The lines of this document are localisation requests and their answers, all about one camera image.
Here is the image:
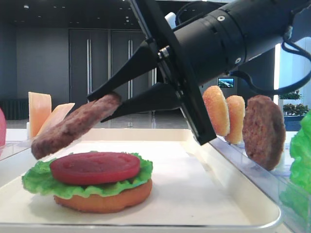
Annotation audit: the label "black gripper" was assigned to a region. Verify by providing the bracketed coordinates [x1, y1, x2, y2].
[87, 0, 245, 145]

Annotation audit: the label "brown patty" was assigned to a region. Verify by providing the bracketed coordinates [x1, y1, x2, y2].
[31, 92, 121, 160]
[242, 95, 286, 171]

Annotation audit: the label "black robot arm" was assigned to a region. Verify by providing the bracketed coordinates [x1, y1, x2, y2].
[87, 0, 311, 145]

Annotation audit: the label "leaning orange cheese slice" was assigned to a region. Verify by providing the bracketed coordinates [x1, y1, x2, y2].
[37, 103, 75, 136]

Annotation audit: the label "red tomato slice on burger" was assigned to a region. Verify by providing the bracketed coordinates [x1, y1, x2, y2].
[50, 152, 140, 185]

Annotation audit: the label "upright orange cheese slice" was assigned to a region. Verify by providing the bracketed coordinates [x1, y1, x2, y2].
[28, 92, 52, 138]

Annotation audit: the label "green lettuce on bun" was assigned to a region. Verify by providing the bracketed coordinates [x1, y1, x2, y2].
[21, 153, 153, 200]

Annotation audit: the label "red tomato slice at left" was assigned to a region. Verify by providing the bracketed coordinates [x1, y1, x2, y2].
[0, 109, 6, 147]

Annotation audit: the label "clear acrylic cheese rack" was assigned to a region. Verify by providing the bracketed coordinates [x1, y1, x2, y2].
[0, 122, 71, 161]

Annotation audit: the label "green lettuce leaf in rack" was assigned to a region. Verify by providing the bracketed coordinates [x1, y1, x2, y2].
[279, 109, 311, 219]

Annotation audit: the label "clear acrylic lettuce rack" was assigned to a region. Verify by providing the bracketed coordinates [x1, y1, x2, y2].
[276, 172, 311, 233]

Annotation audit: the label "bun slice near tray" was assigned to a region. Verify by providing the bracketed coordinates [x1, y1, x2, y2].
[202, 85, 230, 136]

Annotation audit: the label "bun slice by pusher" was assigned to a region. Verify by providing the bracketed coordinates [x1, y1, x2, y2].
[225, 95, 245, 144]

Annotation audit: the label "clear acrylic bun rack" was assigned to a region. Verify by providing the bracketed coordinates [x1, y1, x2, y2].
[210, 136, 246, 156]

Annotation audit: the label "white serving tray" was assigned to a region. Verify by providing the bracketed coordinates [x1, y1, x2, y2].
[0, 129, 282, 233]

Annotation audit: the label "bottom bun on tray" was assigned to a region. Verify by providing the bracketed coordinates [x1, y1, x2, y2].
[54, 179, 153, 214]

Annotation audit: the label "potted red flower plants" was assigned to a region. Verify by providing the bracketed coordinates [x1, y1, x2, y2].
[279, 90, 305, 116]

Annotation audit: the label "clear acrylic patty rack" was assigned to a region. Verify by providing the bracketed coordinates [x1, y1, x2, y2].
[229, 143, 294, 180]

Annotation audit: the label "wall screen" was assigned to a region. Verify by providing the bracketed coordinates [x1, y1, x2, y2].
[217, 78, 234, 88]

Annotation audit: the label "black cable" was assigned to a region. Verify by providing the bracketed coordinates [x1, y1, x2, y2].
[230, 29, 311, 95]

